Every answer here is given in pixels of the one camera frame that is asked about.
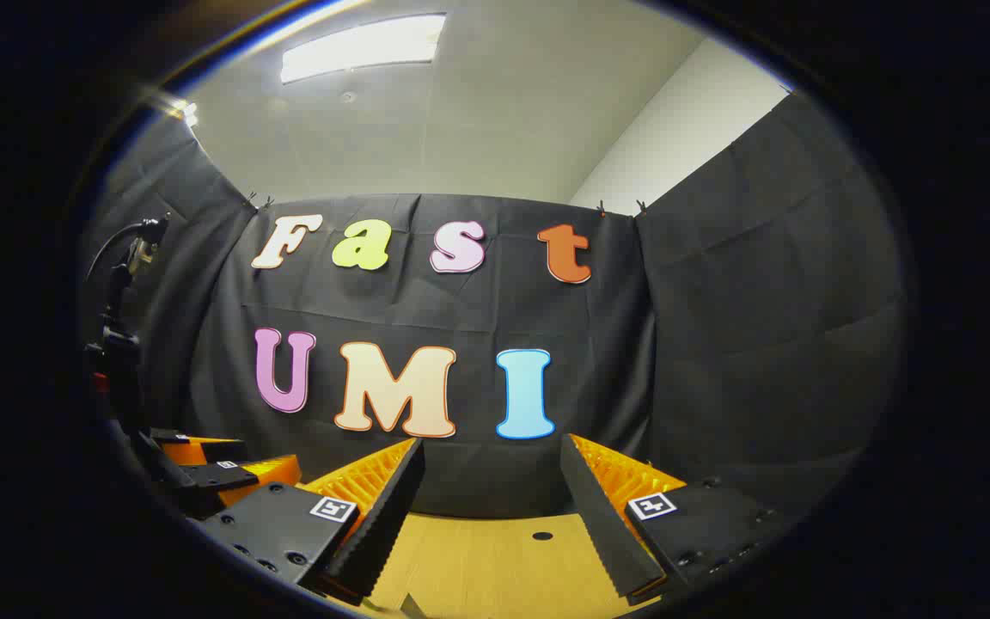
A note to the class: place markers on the ceiling light panel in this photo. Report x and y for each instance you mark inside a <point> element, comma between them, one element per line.
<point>357,47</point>

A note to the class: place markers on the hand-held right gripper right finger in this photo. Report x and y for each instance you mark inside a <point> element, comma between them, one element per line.
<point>602,524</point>

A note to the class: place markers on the black backdrop cloth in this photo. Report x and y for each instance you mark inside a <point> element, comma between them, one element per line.
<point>718,344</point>

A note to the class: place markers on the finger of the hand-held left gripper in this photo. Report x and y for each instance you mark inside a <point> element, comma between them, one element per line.
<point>203,449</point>
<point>220,477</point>

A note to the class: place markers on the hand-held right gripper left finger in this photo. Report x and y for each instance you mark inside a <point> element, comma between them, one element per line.
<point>383,516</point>

